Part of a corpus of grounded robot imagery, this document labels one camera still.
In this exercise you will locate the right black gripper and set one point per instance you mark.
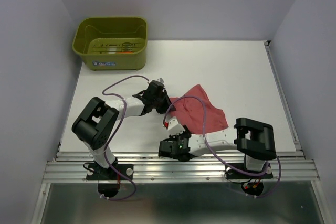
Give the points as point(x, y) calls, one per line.
point(175, 137)

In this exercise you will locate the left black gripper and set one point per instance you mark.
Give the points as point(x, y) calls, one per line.
point(164, 95)

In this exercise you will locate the olive green plastic bin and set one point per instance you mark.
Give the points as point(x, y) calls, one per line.
point(112, 43)

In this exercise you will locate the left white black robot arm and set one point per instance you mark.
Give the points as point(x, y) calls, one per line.
point(95, 123)

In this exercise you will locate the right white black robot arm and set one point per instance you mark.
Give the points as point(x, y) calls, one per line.
point(252, 138)

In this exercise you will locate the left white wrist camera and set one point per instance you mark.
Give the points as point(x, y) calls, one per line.
point(160, 80)

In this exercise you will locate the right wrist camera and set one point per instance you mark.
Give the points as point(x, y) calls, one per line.
point(173, 126)

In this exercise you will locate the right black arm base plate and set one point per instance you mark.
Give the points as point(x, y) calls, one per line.
point(232, 174)

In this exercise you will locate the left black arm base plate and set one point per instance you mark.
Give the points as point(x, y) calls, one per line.
point(96, 173)

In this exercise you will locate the aluminium front rail frame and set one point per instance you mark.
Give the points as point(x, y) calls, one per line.
point(239, 76)

